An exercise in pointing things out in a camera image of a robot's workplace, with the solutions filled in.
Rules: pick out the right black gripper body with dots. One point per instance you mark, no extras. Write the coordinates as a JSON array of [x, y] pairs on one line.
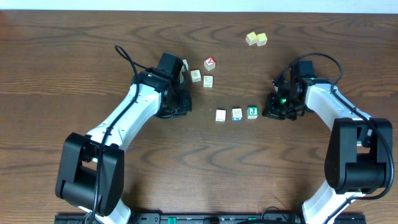
[[283, 107]]

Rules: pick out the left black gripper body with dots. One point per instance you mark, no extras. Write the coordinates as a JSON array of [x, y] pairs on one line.
[[180, 102]]

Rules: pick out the green letter J block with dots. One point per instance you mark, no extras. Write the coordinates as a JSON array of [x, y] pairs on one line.
[[252, 112]]

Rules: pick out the plain white wooden block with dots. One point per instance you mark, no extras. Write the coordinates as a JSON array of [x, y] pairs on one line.
[[220, 115]]

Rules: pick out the blue edged picture block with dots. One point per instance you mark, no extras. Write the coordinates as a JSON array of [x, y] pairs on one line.
[[237, 114]]

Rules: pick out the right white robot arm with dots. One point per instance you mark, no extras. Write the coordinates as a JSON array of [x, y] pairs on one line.
[[358, 163]]

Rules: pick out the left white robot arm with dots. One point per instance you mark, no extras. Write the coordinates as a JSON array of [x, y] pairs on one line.
[[91, 171]]

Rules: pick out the wooden block animal picture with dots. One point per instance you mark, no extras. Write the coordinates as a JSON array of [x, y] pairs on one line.
[[195, 75]]

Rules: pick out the wooden block round picture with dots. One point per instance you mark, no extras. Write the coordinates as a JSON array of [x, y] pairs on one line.
[[208, 81]]

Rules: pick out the plain wooden picture block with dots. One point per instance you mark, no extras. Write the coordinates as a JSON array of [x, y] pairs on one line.
[[185, 66]]

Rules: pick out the red letter A block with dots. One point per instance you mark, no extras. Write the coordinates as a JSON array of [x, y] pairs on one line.
[[209, 63]]

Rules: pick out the yellow block right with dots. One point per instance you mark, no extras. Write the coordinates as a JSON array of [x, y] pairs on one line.
[[262, 39]]

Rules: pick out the yellow block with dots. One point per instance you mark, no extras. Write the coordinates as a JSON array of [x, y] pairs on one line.
[[251, 38], [262, 39]]

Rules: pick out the yellow block left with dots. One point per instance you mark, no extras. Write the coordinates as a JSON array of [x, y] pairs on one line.
[[251, 38]]

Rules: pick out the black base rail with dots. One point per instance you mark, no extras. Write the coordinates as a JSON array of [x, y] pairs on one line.
[[270, 215]]

